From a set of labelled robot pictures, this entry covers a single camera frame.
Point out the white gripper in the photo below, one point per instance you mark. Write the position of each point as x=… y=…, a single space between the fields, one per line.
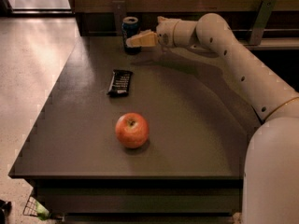
x=165 y=33

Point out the blue pepsi can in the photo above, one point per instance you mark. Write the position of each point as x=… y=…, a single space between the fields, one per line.
x=130 y=27

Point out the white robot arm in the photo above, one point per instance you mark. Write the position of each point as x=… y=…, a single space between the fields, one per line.
x=270 y=180

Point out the black chocolate bar wrapper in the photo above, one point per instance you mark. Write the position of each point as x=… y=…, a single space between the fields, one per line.
x=120 y=83

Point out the red apple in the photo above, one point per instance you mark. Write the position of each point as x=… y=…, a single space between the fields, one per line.
x=132 y=130

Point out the grey cabinet table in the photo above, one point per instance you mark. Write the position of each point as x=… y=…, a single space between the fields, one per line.
x=159 y=137

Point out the left metal shelf bracket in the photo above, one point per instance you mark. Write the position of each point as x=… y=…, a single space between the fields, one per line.
x=119 y=12

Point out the metal shelf bracket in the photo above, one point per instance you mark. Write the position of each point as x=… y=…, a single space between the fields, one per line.
x=119 y=12
x=264 y=12

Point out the right metal shelf bracket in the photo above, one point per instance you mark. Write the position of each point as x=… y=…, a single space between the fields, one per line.
x=264 y=12

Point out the wire basket with green item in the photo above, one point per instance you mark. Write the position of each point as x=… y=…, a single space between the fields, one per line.
x=33 y=208

